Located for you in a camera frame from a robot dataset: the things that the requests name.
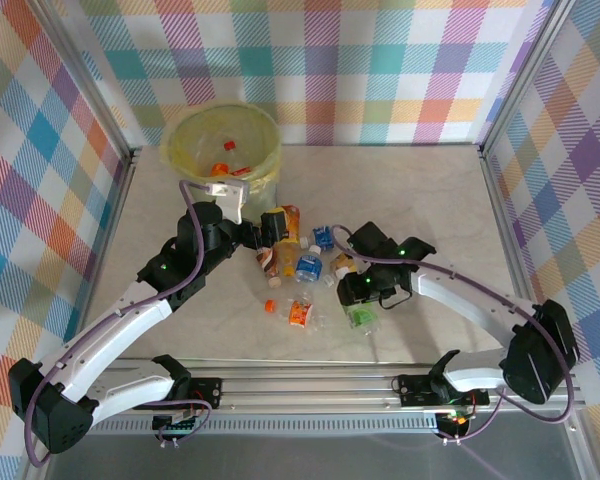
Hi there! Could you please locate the aluminium frame post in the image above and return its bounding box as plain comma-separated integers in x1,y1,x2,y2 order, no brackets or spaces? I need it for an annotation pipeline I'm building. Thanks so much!
38,0,144,161
477,0,579,156

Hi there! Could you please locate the green label plastic bottle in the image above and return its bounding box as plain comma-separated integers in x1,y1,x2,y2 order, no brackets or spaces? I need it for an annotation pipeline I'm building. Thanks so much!
347,302,384,338

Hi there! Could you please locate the blue label plastic bottle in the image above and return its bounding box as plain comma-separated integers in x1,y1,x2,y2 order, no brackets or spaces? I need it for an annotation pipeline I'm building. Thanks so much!
293,244,327,285

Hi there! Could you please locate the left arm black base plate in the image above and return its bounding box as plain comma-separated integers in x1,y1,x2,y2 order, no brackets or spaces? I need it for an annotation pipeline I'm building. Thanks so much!
182,375,225,410

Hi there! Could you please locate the green mesh waste bin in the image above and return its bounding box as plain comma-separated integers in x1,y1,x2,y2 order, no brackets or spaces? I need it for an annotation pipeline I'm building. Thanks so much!
160,101,284,226

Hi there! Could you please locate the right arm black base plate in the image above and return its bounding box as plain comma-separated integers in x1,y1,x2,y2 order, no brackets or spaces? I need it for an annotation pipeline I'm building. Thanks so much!
397,373,490,407

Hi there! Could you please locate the wide aluminium base rail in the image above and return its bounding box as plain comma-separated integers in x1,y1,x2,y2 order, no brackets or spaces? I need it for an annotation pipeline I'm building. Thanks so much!
79,355,584,417

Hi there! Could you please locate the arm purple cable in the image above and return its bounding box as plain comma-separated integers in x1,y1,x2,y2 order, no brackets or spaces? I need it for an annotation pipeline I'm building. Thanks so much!
329,224,579,444
22,178,216,469

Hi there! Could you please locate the brown label plastic bottle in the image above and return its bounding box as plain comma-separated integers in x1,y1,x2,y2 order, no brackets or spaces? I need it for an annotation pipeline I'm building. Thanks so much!
253,247,284,289

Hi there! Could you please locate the aluminium side rail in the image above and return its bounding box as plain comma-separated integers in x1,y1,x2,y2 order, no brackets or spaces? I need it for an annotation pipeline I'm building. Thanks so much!
62,148,144,376
478,148,600,480

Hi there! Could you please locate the slotted grey cable duct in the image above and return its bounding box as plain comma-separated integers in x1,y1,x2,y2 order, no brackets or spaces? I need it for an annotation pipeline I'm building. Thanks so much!
87,417,444,437

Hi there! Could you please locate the yellow label plastic bottle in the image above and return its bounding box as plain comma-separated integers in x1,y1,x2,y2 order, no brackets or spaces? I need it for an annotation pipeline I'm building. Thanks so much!
274,242,302,280

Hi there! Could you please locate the yellow plastic bin liner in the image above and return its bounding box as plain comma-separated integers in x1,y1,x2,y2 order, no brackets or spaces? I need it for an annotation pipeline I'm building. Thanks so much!
159,101,284,201

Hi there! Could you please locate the grey metal base sheet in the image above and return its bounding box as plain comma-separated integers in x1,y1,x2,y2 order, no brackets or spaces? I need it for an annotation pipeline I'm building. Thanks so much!
22,413,599,480

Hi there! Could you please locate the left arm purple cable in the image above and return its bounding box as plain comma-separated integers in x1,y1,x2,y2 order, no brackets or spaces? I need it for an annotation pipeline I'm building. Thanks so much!
22,178,216,469

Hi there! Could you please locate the red cap clear bottle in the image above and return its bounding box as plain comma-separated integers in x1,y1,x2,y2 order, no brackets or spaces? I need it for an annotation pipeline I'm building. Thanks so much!
222,139,255,177

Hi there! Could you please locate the orange cap orange label bottle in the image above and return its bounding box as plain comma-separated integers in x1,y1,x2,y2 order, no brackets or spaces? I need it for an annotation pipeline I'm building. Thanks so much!
262,298,332,332

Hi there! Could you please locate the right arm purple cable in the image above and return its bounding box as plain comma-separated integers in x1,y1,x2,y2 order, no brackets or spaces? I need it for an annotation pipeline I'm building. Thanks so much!
329,224,579,444

